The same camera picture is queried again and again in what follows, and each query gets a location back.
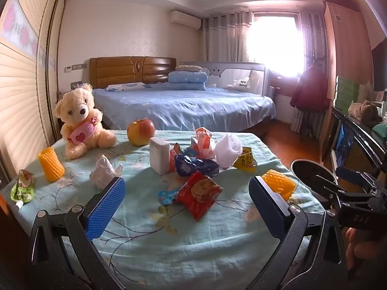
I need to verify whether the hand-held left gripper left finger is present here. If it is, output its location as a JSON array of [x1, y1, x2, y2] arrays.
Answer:
[[29, 176, 127, 290]]

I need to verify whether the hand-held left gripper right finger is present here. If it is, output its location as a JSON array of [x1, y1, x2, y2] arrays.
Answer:
[[248, 175, 348, 290]]

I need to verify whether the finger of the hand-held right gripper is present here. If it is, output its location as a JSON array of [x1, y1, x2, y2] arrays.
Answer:
[[335, 166, 379, 194], [316, 174, 375, 210]]

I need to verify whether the white tissue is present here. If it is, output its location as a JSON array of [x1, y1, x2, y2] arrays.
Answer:
[[89, 154, 124, 190]]

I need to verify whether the black round trash bin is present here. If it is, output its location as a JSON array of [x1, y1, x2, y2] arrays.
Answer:
[[291, 159, 339, 209]]

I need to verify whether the yellow snack packet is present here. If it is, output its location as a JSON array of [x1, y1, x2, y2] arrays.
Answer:
[[232, 146, 257, 170]]

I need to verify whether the small light blue wrapper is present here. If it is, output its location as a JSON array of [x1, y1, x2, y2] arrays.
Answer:
[[158, 187, 182, 204]]

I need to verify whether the red snack packet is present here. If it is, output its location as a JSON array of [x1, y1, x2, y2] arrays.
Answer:
[[175, 171, 223, 222]]

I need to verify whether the yellow corn toy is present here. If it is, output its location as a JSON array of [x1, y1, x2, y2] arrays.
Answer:
[[37, 147, 65, 182]]

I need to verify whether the white foam fruit net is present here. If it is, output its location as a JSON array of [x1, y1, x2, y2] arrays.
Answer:
[[214, 133, 243, 170]]

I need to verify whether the white foam block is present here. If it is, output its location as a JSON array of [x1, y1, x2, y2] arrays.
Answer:
[[149, 137, 171, 175]]

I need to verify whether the green drink pouch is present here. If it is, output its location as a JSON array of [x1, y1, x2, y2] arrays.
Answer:
[[10, 169, 36, 210]]

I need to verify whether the dark blue snack packet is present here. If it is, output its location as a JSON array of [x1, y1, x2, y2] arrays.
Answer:
[[174, 154, 220, 177]]

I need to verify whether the small orange wrapper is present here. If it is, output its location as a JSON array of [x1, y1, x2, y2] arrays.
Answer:
[[169, 143, 184, 172]]

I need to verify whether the red and white packet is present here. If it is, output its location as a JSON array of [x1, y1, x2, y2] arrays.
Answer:
[[190, 127, 216, 160]]

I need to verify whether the person's right hand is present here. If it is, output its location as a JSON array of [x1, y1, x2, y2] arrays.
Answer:
[[345, 227, 387, 272]]

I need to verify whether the black glass-door cabinet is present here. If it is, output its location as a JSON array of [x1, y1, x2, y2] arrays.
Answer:
[[322, 106, 387, 188]]

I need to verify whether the teal cloth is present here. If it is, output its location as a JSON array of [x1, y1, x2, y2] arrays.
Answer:
[[373, 121, 387, 139]]

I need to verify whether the brown plush toy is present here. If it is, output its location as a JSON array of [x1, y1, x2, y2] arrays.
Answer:
[[348, 100, 381, 127]]

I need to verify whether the stack of green boxes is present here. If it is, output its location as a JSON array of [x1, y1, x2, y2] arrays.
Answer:
[[335, 75, 362, 112]]

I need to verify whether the red yellow apple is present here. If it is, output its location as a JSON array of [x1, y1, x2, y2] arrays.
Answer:
[[127, 119, 156, 146]]

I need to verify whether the teal floral sheet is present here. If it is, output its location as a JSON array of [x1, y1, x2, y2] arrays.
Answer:
[[1, 129, 325, 290]]

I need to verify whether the dark red coat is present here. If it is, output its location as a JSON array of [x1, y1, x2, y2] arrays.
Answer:
[[290, 66, 329, 111]]

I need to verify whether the cream teddy bear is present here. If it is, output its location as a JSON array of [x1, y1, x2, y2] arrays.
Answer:
[[54, 83, 118, 160]]

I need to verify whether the black television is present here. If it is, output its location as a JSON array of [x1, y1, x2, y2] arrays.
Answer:
[[371, 39, 387, 91]]

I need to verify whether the wooden coat rack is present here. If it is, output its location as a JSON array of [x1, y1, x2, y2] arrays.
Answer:
[[308, 48, 327, 67]]

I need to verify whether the flat white blue pillow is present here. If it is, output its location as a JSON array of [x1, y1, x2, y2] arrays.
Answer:
[[106, 82, 146, 92]]

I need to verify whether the bed with blue sheet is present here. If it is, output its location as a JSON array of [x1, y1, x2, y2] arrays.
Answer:
[[92, 83, 277, 133]]

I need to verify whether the tall wooden cabinet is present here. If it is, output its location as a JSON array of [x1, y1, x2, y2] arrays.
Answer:
[[322, 0, 374, 158]]

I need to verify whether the wooden headboard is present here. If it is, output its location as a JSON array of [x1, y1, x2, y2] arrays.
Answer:
[[89, 56, 177, 89]]

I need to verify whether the grey patterned curtain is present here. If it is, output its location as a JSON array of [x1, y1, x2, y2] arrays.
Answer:
[[290, 10, 328, 139], [201, 10, 253, 64]]

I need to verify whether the bright window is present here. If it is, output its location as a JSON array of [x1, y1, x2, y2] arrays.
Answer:
[[248, 14, 304, 77]]

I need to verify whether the cream sliding wardrobe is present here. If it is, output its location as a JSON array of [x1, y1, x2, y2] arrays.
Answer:
[[0, 0, 68, 185]]

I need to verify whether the folded blue blanket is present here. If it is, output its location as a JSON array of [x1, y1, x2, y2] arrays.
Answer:
[[167, 70, 208, 91]]

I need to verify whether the small patterned pillow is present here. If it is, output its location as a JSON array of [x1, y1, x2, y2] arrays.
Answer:
[[175, 64, 204, 73]]

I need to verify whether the white air conditioner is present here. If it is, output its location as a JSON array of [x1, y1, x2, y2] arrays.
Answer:
[[169, 10, 202, 30]]

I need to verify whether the grey bed guard rail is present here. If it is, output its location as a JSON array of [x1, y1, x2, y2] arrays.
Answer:
[[181, 61, 269, 97]]

